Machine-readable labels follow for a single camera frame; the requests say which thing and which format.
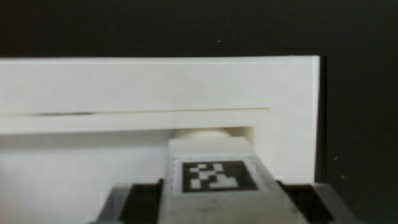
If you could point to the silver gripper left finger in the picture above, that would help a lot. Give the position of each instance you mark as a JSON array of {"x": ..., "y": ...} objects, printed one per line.
[{"x": 132, "y": 204}]

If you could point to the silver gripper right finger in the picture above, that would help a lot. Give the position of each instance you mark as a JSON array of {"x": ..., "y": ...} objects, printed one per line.
[{"x": 319, "y": 203}]

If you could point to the white square table top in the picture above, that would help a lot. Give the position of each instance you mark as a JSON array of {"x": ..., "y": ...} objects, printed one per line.
[{"x": 74, "y": 154}]

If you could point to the white front obstacle bar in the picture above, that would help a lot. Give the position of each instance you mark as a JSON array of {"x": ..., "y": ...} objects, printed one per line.
[{"x": 111, "y": 94}]

